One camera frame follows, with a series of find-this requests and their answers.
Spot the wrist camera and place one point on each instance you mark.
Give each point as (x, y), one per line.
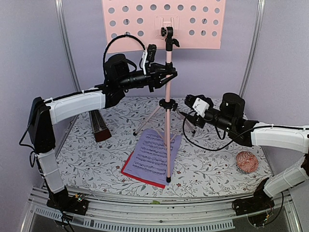
(200, 107)
(148, 57)

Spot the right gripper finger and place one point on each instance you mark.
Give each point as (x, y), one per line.
(190, 100)
(184, 115)

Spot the pink music stand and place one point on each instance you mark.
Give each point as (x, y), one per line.
(132, 25)

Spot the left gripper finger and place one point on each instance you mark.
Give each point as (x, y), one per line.
(165, 80)
(163, 69)

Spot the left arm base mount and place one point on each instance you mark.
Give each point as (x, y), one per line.
(63, 202)

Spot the aluminium front rail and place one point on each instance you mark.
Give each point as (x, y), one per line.
(123, 213)

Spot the floral table mat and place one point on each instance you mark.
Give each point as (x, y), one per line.
(205, 166)

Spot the brown wooden metronome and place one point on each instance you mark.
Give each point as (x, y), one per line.
(99, 127)

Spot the purple sheet music page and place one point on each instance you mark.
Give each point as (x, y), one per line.
(149, 160)

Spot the red patterned egg shaker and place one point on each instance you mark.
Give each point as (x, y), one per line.
(247, 161)

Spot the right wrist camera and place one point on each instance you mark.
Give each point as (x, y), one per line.
(200, 107)

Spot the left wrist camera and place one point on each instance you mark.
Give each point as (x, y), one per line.
(148, 57)

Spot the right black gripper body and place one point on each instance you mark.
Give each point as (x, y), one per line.
(198, 122)

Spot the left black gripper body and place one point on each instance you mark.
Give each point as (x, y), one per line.
(152, 77)

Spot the right metal frame post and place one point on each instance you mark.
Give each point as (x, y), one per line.
(253, 48)

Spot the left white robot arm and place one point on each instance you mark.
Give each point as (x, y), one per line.
(119, 79)

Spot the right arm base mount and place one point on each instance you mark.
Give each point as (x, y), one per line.
(252, 204)

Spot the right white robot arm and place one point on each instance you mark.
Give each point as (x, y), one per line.
(229, 118)

